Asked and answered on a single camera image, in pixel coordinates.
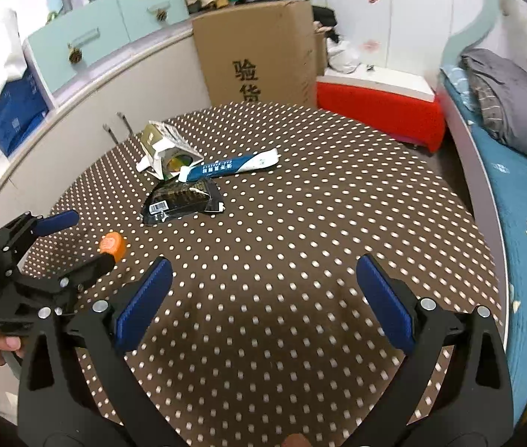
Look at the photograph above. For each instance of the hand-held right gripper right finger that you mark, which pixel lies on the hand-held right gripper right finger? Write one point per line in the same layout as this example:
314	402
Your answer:
384	302

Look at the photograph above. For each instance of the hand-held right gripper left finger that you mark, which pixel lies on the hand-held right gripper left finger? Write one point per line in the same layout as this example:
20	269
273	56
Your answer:
147	307

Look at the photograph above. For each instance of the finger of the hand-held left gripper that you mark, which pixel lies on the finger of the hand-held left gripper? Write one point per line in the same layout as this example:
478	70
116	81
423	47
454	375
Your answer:
58	222
81	272

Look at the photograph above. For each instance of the orange bottle cap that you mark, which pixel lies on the orange bottle cap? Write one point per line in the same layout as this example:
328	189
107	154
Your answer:
112	244

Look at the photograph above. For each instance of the brown dotted round table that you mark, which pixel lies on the brown dotted round table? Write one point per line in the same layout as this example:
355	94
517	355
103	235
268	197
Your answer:
291	242

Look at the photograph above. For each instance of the black snack packet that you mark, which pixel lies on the black snack packet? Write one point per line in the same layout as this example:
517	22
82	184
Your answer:
179	200

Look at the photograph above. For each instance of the blue bag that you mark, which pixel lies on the blue bag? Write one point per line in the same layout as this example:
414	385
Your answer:
12	111

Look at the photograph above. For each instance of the cream curved cabinet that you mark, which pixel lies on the cream curved cabinet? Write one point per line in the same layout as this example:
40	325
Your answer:
81	102

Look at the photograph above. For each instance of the green and white carton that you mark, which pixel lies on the green and white carton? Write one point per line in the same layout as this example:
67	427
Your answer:
156	142

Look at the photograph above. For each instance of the blue and white wrapper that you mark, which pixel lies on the blue and white wrapper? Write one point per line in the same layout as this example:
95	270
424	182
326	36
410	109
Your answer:
235	164

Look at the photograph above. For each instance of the red and white cabinet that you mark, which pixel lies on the red and white cabinet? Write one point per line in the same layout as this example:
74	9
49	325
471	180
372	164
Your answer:
375	107

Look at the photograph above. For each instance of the teal drawer unit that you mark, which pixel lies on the teal drawer unit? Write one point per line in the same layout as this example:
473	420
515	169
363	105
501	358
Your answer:
105	23

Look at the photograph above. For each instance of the light blue pillow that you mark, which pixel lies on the light blue pillow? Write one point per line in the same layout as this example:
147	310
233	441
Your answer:
454	79

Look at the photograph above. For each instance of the grey duvet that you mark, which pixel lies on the grey duvet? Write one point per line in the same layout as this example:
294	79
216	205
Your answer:
510	93

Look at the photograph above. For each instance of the white plastic bag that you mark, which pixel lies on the white plastic bag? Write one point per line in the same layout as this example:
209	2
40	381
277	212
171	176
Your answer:
342	58

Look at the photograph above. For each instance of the large cardboard box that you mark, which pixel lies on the large cardboard box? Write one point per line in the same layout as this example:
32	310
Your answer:
254	42

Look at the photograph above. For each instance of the black cloth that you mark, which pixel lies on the black cloth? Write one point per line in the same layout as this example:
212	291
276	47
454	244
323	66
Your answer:
324	21

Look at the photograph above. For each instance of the pink butterfly wall sticker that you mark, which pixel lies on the pink butterfly wall sticker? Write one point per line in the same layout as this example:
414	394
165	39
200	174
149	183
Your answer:
369	46

